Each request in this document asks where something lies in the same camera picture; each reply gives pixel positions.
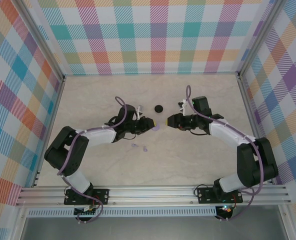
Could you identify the purple earbud charging case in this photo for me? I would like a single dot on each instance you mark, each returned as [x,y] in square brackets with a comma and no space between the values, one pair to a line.
[157,128]

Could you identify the black earbud charging case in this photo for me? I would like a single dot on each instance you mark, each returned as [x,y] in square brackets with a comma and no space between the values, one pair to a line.
[158,108]

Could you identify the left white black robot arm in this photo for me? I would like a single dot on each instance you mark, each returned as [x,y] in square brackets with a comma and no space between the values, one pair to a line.
[58,150]

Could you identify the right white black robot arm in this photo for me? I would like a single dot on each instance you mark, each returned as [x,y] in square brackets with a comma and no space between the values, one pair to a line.
[248,162]

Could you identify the grey metal panel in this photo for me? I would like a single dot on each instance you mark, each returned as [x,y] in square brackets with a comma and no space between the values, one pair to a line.
[150,230]

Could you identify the aluminium side rail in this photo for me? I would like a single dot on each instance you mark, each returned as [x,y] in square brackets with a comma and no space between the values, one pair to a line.
[249,112]
[55,112]

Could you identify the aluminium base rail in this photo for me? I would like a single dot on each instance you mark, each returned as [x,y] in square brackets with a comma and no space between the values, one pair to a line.
[150,196]

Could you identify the aluminium frame post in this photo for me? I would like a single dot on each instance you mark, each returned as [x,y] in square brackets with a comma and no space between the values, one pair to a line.
[261,37]
[42,37]

